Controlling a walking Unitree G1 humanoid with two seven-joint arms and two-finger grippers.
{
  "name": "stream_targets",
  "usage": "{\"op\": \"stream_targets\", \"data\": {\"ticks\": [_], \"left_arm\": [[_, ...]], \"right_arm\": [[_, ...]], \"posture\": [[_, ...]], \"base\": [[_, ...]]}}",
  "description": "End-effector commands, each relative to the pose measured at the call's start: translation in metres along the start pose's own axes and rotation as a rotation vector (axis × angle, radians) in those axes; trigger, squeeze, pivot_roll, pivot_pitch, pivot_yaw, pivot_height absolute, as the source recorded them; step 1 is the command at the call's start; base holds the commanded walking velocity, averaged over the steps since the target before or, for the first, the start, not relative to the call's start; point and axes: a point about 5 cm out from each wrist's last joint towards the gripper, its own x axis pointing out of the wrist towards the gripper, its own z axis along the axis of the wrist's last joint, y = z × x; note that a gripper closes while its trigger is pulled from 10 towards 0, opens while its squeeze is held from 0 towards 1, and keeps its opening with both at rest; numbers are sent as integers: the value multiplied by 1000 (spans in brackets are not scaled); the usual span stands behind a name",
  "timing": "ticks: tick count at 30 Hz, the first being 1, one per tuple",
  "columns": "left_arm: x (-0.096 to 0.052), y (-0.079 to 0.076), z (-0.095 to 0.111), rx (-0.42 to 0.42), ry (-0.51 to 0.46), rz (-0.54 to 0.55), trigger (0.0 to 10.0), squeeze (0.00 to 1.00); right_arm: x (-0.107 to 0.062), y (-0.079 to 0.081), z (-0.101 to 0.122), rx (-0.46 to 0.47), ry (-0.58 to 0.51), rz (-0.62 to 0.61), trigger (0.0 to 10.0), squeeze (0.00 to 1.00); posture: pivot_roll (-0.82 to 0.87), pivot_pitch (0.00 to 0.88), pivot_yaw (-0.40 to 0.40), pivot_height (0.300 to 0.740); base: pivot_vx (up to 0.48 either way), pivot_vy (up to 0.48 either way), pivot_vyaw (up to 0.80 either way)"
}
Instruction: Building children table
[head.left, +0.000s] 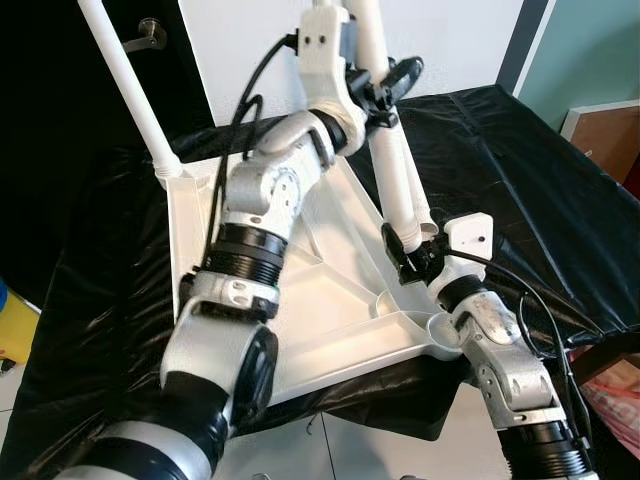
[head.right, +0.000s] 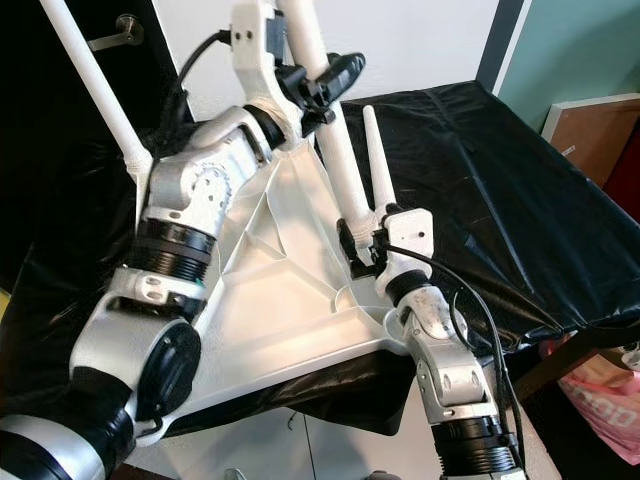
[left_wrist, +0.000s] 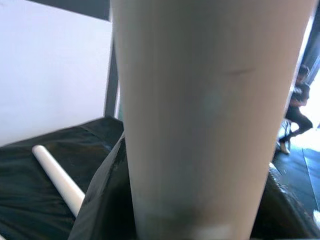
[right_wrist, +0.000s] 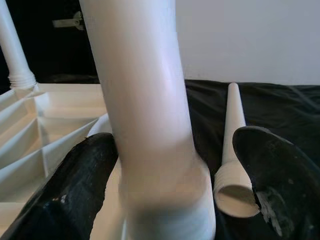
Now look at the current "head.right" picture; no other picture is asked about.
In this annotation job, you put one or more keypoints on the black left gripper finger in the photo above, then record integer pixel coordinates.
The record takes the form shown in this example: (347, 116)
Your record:
(345, 72)

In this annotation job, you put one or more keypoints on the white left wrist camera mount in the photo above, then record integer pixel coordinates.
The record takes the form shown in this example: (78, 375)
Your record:
(255, 50)

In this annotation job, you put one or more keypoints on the white framed brown board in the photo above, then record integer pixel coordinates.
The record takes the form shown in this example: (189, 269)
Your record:
(595, 135)

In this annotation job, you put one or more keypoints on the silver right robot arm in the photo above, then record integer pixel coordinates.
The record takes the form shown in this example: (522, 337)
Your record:
(445, 360)

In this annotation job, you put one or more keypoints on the white plastic table top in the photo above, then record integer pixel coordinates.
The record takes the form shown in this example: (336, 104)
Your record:
(300, 290)

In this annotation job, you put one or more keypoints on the white plastic table leg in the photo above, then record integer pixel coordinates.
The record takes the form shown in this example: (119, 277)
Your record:
(379, 170)
(100, 90)
(342, 170)

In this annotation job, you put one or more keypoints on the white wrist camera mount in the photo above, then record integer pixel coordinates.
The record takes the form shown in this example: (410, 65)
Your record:
(255, 50)
(405, 235)

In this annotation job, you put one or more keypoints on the black plastic table cover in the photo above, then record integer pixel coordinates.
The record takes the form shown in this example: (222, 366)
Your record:
(510, 200)

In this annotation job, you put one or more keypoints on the pink clear plastic bag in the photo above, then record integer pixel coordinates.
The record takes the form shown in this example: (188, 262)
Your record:
(600, 400)

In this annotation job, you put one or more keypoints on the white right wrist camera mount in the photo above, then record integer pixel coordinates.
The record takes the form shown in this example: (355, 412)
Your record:
(405, 235)

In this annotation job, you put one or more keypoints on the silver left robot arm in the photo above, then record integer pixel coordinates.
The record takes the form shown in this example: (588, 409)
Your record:
(210, 190)

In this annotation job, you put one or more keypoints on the dark grey wall trim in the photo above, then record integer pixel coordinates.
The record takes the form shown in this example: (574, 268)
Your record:
(502, 40)

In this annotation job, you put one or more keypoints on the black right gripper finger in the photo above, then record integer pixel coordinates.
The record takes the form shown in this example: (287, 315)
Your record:
(348, 245)

